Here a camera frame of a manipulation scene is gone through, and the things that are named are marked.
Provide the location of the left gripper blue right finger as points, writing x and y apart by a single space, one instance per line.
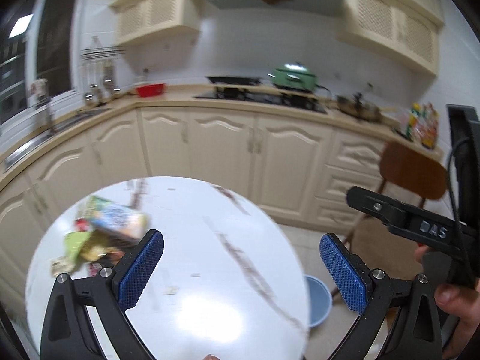
348 271

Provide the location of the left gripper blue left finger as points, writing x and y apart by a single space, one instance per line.
135 268

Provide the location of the blue green milk carton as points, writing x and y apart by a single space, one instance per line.
115 219

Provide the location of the light blue trash bin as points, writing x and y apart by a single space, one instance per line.
321 301

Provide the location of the cream kitchen base cabinets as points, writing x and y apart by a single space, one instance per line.
295 165

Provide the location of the dark kitchen window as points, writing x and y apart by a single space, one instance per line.
39 33

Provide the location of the person's right hand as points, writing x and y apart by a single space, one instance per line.
456 292

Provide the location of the black red snack wrapper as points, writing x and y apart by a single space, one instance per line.
99 266

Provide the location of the yellow snack wrapper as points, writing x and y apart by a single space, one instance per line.
101 245

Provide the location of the light green snack wrapper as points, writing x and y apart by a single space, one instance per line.
74 243

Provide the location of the crumpled white paper wrapper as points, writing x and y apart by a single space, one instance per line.
62 265

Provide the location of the wooden chair beige cushion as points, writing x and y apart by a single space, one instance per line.
376 238

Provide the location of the round white marble table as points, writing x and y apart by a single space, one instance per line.
229 283

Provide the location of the condiment bottles group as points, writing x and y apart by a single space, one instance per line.
419 124

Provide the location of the stainless steel sink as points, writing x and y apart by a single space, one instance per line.
31 144

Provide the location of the red plastic basin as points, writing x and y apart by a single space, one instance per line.
150 90

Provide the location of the green electric cooking pot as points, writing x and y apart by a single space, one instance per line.
294 76

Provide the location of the black gas stove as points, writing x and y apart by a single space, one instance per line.
251 89

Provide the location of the hanging utensil rack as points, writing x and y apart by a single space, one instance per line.
98 68

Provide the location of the metal wok with handle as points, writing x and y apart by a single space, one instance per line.
359 108

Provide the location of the cream upper wall cabinet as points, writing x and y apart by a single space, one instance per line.
147 20

